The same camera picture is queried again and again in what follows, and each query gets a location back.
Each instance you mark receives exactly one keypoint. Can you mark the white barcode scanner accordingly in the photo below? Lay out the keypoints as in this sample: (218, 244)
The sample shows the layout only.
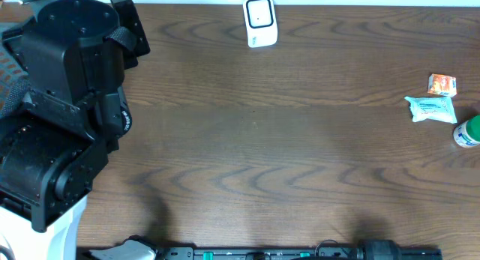
(260, 22)

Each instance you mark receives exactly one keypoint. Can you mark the light blue wet wipes pack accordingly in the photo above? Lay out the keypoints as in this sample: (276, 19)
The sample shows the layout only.
(432, 108)

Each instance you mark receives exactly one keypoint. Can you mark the small orange juice carton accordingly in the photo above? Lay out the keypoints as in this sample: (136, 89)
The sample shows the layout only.
(442, 85)

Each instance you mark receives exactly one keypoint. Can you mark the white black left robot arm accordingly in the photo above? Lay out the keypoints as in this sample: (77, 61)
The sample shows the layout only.
(63, 111)

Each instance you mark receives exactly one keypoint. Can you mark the green lid jar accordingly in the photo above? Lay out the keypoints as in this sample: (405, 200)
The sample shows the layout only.
(466, 134)

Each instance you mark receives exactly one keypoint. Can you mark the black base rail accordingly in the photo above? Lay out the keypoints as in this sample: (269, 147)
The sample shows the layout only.
(136, 248)

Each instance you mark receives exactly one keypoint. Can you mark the grey plastic mesh basket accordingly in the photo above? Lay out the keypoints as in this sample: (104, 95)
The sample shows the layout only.
(15, 85)

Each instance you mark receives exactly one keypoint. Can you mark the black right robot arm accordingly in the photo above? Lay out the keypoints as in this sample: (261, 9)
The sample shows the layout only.
(378, 250)

